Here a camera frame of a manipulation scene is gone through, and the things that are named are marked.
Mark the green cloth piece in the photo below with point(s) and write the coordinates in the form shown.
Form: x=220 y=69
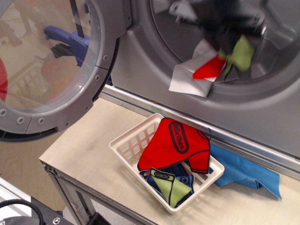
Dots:
x=240 y=57

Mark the green cloth with black trim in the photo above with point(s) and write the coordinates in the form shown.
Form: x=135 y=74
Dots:
x=171 y=188

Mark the blue cloth on table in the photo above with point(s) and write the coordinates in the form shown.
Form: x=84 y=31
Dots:
x=245 y=172

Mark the black robot base with cable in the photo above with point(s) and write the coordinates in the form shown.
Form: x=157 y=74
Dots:
x=22 y=212

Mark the aluminium table frame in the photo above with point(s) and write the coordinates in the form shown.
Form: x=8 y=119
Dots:
x=79 y=200

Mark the round transparent washer door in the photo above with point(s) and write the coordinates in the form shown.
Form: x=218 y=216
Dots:
x=55 y=58

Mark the white plastic laundry basket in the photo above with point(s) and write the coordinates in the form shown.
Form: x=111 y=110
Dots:
x=130 y=146

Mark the red toy shirt cloth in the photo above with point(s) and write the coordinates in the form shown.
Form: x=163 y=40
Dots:
x=175 y=142

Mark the red cloth piece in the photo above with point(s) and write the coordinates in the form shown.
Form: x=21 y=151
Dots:
x=210 y=70

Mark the grey cloth in drum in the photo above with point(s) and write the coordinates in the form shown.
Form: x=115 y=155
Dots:
x=182 y=77

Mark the grey toy washing machine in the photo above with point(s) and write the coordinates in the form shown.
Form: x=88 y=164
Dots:
x=254 y=113

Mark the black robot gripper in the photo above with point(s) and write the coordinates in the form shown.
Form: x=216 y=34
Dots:
x=222 y=22

